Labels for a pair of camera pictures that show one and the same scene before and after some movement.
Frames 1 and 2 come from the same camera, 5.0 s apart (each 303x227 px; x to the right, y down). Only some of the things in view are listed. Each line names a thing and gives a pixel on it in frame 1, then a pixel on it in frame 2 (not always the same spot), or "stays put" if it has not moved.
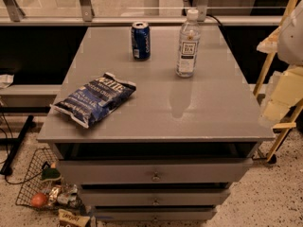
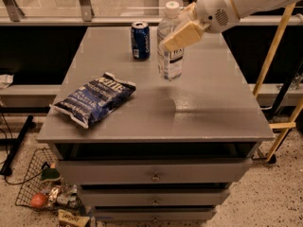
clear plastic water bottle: x=188 y=46 → x=169 y=62
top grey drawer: x=154 y=171 stays put
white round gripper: x=292 y=42 → x=214 y=9
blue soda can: x=140 y=34 stays put
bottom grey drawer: x=154 y=214 stays put
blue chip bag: x=96 y=100 stays put
